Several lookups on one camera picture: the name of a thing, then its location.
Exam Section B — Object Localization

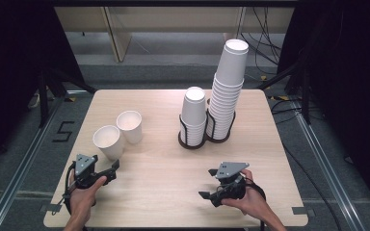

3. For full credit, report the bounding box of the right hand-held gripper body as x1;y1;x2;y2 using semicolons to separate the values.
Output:
209;161;251;208

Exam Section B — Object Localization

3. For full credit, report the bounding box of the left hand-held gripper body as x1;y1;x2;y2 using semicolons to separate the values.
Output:
66;153;111;190

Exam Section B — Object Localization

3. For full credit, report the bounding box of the white paper cup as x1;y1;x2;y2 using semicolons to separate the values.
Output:
92;124;125;162
116;110;144;144

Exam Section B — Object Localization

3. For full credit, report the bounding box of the black wire cup holder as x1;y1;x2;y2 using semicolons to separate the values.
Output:
177;98;237;151

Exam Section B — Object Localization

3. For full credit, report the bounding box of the short stack of white cups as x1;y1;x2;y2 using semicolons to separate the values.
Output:
179;86;208;147

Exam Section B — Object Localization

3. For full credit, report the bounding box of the tall stack of white cups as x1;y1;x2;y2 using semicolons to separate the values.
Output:
205;38;250;141

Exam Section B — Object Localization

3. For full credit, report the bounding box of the person's right hand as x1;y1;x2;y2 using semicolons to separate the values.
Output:
221;168;266;216

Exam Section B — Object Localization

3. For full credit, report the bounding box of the person's left hand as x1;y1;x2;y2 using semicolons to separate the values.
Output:
68;175;108;221

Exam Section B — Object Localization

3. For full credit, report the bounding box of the black metal stand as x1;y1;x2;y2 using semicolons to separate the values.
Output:
256;59;313;125
38;65;98;129

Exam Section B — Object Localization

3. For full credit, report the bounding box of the beige upright board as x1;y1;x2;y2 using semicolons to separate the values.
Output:
100;7;133;64

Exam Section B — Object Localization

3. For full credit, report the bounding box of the black curtain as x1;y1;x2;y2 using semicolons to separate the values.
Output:
276;0;370;219
0;0;90;174

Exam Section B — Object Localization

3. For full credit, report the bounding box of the long beige panel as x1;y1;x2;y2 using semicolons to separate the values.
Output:
53;6;296;34

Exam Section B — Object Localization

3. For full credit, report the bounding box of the left hand-held gripper black strap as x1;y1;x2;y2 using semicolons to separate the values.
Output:
51;161;78;216

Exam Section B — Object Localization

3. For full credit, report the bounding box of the hand-held gripper black strap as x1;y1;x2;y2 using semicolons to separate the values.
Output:
51;161;78;216
245;177;268;231

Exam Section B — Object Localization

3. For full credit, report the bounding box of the right hand-held gripper black strap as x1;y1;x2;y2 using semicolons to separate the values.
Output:
245;177;268;231

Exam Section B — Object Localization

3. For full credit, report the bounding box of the aluminium floor rail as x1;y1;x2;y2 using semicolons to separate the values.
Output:
288;97;370;231
0;90;70;231

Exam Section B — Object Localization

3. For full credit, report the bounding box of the black floor cable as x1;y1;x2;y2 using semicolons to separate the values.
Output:
269;97;343;231

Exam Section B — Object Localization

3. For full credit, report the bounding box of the black cable bundle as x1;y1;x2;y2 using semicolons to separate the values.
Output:
240;7;283;75

